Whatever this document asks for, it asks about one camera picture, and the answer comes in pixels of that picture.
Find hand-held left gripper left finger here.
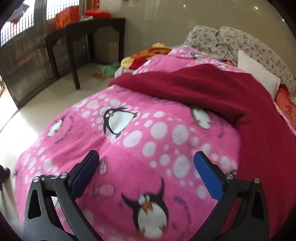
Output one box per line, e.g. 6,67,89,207
22,150,104,241

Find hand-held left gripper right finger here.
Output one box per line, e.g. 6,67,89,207
194,151,270,241

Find dark red knit garment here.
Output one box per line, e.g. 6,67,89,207
107,64,296,241

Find pink penguin print blanket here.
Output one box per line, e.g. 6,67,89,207
13,45,296,241

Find dark cloth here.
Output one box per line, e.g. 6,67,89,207
0,165,11,191

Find red embroidered pillow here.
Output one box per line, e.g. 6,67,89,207
274,83,296,130

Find green plastic bag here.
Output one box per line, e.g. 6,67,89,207
100,62,121,77

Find white pillow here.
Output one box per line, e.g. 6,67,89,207
237,49,281,99

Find orange striped cloth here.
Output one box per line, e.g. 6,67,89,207
221,59,239,68

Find dark wooden table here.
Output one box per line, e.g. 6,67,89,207
66,17,126,91
45,30,68,80

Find black metal mesh gate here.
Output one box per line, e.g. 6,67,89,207
0,0,90,109

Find small floral pillow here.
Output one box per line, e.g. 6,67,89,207
184,25,226,59

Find yellow cloth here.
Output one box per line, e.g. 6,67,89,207
151,42,172,50

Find long floral pillow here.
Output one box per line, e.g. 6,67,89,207
217,26,296,102

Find red gift box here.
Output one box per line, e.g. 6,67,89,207
55,6,80,29

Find black cable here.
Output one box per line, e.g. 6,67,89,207
214,28,234,59

